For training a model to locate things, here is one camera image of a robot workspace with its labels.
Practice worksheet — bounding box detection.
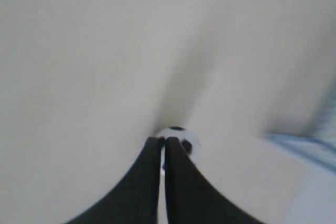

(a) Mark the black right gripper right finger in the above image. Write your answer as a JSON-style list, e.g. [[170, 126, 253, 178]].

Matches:
[[165, 137, 256, 224]]

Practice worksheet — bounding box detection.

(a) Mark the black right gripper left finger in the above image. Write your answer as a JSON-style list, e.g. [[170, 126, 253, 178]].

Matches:
[[69, 137, 165, 224]]

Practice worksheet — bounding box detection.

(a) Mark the white miniature soccer goal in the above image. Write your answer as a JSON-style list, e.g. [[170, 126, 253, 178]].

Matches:
[[266, 87, 335, 173]]

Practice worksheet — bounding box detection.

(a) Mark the small black white soccer ball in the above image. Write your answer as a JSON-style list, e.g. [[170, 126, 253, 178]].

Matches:
[[156, 126, 201, 159]]

